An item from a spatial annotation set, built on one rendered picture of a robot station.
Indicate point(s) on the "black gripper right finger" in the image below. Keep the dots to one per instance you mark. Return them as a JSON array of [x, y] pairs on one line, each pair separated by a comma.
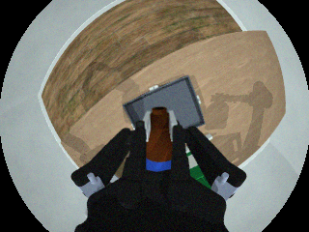
[[223, 177]]

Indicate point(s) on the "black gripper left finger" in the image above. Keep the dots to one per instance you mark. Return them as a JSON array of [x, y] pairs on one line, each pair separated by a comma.
[[99, 171]]

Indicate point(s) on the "grey shallow tray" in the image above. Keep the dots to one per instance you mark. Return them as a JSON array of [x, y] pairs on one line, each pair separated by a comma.
[[179, 97]]

